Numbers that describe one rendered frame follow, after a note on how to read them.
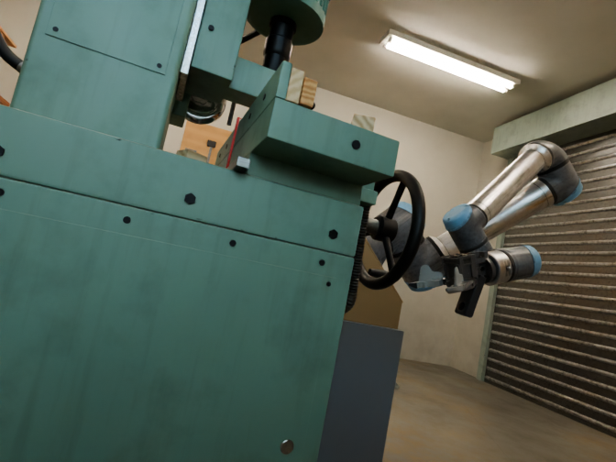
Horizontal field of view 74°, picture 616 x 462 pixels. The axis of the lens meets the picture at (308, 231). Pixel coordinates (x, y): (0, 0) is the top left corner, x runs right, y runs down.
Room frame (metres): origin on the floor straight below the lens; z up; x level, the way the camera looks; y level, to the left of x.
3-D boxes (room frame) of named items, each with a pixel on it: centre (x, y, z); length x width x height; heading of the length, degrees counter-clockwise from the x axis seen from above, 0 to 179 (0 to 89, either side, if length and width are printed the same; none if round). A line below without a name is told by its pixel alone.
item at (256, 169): (0.86, 0.09, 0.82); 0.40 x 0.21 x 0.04; 20
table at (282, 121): (0.88, 0.04, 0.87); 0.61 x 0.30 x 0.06; 20
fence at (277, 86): (0.83, 0.18, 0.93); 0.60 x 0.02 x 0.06; 20
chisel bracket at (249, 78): (0.83, 0.16, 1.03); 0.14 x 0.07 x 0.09; 110
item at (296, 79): (0.83, 0.16, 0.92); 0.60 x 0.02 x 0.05; 20
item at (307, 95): (0.87, 0.15, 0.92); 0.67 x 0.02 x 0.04; 20
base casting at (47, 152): (0.79, 0.26, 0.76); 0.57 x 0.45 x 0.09; 110
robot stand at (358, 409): (1.49, -0.20, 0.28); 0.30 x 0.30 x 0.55; 15
